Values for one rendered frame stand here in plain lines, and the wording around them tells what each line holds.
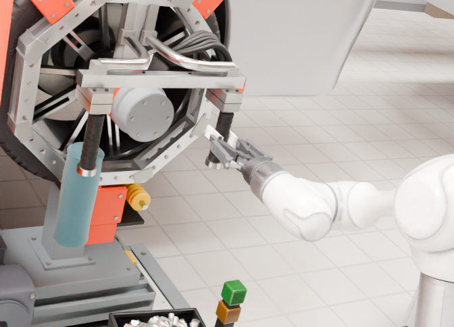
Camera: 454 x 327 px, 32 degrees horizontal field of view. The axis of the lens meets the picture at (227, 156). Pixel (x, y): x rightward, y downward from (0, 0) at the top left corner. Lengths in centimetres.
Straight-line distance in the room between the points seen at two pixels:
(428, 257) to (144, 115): 91
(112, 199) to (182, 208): 115
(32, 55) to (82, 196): 36
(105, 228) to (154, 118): 43
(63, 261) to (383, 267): 143
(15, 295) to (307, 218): 76
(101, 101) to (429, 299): 85
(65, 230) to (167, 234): 112
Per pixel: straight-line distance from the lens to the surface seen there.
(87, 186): 194
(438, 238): 113
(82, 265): 242
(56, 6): 185
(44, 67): 202
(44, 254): 243
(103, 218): 217
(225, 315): 173
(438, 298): 121
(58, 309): 235
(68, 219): 199
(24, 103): 192
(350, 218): 174
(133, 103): 186
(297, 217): 165
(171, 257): 296
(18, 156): 209
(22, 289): 201
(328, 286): 306
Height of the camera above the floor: 161
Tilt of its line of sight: 25 degrees down
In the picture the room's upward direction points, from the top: 15 degrees clockwise
